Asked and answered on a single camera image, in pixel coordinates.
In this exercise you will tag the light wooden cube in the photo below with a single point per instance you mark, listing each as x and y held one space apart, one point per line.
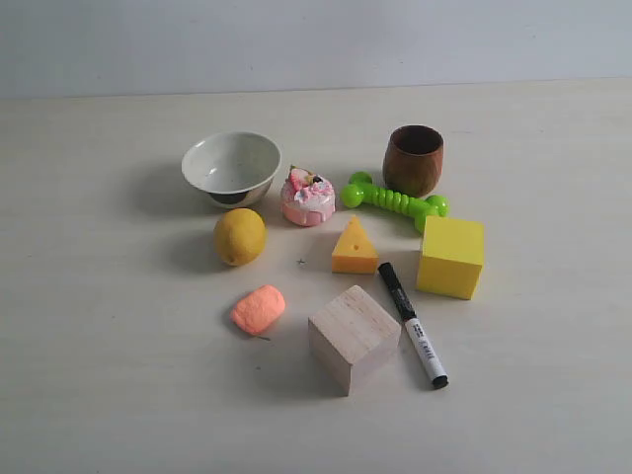
353 336

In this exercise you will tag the pink round peach-like object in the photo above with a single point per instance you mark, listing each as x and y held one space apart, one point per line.
258 310

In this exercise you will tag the pink toy cake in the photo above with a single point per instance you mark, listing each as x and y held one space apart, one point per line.
307 198

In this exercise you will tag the yellow cheese wedge toy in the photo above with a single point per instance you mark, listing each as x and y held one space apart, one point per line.
354 253

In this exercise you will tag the brown wooden cup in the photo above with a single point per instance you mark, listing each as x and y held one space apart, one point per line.
413 159

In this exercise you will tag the black and white marker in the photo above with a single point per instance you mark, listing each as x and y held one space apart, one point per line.
418 336

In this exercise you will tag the green bone-shaped toy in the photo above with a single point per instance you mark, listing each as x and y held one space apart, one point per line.
361 190

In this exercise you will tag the white ceramic bowl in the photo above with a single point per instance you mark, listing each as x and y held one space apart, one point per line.
234 168

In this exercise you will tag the yellow lemon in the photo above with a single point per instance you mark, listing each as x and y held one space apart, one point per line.
239 236

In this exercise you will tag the yellow foam cube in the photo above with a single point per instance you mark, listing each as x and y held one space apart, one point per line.
451 257

